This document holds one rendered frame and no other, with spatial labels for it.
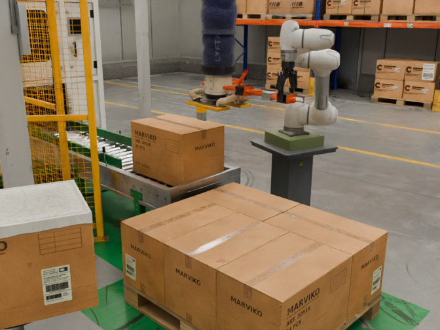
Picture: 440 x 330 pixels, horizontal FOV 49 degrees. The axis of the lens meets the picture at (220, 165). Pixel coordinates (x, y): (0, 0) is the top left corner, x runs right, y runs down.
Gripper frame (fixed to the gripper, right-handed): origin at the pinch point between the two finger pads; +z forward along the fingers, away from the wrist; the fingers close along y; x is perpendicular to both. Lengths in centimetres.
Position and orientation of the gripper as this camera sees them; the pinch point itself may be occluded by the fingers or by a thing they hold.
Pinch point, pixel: (286, 97)
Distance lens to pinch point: 279.9
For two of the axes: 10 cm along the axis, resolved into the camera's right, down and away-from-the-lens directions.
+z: -0.1, 9.5, 3.0
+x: 6.4, 2.4, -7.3
